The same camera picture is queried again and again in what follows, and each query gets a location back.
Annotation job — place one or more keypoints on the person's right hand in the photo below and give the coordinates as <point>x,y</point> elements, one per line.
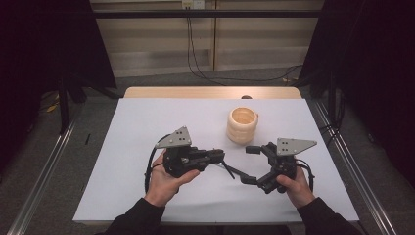
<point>300,191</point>

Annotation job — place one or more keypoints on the white wall socket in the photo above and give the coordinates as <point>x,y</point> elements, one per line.
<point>193,4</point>

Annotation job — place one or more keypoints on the black curtain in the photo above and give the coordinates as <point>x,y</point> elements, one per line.
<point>375,65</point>
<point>39,49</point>

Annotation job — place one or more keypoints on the black metal stand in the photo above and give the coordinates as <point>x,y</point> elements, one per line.
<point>63,107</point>
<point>332,98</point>

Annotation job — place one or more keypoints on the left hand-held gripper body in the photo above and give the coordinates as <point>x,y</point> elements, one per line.
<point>177,140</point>

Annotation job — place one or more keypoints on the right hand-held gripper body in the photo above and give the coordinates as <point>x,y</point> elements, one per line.
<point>290,146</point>

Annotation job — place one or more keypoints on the person's left hand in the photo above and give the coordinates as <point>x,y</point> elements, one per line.
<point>163,187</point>

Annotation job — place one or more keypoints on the thin black orange-tipped pencil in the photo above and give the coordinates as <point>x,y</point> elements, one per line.
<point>232,175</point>

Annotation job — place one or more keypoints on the aluminium rail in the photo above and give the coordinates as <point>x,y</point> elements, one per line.
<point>42,182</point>
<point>362,192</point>

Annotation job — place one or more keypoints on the black horizontal bar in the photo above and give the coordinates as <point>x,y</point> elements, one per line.
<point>208,13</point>

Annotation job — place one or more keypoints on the white table mat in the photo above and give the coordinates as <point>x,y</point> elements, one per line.
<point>130,137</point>

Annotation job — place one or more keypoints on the cream ribbed cup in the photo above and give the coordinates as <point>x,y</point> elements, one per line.
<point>242,132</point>

